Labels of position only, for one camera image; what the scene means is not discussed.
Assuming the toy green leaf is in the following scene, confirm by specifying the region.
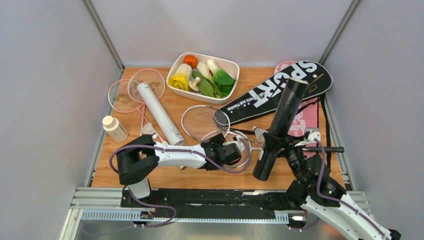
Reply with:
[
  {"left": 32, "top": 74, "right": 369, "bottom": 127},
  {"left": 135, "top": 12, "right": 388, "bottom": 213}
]
[{"left": 192, "top": 71, "right": 216, "bottom": 98}]

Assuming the white racket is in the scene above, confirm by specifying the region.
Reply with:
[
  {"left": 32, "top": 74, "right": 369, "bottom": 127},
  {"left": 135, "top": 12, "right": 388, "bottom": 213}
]
[
  {"left": 222, "top": 130, "right": 265, "bottom": 170},
  {"left": 180, "top": 105, "right": 261, "bottom": 145}
]

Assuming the toy napa cabbage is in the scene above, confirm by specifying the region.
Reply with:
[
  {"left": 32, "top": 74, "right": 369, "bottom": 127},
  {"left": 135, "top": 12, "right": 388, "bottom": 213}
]
[{"left": 168, "top": 63, "right": 193, "bottom": 91}]

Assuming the toy pumpkin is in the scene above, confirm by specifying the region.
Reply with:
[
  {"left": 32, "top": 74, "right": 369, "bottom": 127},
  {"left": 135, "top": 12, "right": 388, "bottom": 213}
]
[{"left": 183, "top": 54, "right": 199, "bottom": 69}]

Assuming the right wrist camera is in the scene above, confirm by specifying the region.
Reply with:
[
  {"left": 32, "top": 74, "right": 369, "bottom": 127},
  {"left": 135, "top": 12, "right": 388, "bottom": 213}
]
[{"left": 294, "top": 127, "right": 321, "bottom": 147}]

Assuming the toy mushroom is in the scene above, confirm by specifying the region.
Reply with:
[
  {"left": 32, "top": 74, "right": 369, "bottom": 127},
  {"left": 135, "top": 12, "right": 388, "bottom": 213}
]
[{"left": 188, "top": 77, "right": 201, "bottom": 92}]

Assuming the pink racket rear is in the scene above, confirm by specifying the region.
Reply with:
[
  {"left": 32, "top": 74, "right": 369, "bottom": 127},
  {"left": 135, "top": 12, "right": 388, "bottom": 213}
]
[{"left": 127, "top": 68, "right": 167, "bottom": 144}]

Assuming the shuttlecock by pink racket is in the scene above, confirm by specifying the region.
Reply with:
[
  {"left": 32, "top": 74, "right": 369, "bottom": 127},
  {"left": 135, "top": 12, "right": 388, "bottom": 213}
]
[{"left": 141, "top": 122, "right": 158, "bottom": 139}]

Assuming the white vegetable tray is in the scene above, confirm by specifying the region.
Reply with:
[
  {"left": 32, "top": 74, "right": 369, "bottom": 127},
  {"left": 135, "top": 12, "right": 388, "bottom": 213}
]
[{"left": 166, "top": 52, "right": 240, "bottom": 105}]

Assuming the pink racket front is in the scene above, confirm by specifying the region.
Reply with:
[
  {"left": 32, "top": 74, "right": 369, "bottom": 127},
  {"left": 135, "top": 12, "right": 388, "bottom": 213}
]
[{"left": 107, "top": 78, "right": 145, "bottom": 136}]

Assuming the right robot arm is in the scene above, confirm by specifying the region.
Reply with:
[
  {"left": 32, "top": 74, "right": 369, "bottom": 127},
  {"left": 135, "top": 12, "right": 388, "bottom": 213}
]
[{"left": 263, "top": 131, "right": 401, "bottom": 240}]

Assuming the black racket bag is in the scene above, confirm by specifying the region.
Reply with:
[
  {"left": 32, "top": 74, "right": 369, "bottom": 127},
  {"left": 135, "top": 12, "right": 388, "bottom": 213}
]
[{"left": 220, "top": 60, "right": 333, "bottom": 125}]

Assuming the pink racket bag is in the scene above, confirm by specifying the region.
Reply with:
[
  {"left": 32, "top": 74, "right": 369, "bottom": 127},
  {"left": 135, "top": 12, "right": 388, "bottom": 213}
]
[{"left": 274, "top": 61, "right": 318, "bottom": 158}]

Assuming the shuttlecock centre left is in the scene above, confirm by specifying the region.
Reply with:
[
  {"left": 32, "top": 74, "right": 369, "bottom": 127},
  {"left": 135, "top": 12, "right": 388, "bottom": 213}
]
[{"left": 252, "top": 126, "right": 268, "bottom": 143}]

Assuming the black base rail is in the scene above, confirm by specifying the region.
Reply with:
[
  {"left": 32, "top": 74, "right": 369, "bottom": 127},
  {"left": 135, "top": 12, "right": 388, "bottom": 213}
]
[{"left": 71, "top": 187, "right": 332, "bottom": 229}]

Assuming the small white bottle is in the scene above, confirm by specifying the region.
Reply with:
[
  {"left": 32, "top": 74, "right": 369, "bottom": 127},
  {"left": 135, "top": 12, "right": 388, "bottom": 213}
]
[{"left": 102, "top": 115, "right": 128, "bottom": 143}]

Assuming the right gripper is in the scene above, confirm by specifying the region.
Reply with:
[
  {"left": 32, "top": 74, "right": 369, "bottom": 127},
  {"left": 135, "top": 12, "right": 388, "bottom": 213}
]
[{"left": 262, "top": 132, "right": 306, "bottom": 186}]

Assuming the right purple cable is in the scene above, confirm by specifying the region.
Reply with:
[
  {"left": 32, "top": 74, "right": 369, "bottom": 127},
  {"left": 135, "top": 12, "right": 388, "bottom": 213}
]
[{"left": 312, "top": 138, "right": 393, "bottom": 240}]

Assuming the pink racket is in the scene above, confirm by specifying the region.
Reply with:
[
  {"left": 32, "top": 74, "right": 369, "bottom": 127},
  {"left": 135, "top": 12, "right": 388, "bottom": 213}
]
[
  {"left": 127, "top": 68, "right": 167, "bottom": 144},
  {"left": 107, "top": 78, "right": 145, "bottom": 136}
]

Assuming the black shuttlecock tube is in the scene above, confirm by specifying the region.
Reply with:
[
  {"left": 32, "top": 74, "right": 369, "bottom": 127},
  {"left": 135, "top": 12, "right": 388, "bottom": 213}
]
[{"left": 252, "top": 77, "right": 308, "bottom": 181}]

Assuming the toy bok choy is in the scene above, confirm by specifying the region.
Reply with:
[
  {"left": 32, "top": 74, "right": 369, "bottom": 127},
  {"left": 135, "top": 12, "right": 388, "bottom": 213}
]
[{"left": 196, "top": 58, "right": 236, "bottom": 99}]

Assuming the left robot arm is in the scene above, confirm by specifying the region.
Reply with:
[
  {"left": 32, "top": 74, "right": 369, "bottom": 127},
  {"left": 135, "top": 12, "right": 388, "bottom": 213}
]
[{"left": 109, "top": 133, "right": 248, "bottom": 207}]

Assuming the white shuttlecock tube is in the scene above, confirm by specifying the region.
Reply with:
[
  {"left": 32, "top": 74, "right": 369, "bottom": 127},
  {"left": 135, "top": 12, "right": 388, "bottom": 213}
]
[{"left": 136, "top": 82, "right": 185, "bottom": 146}]

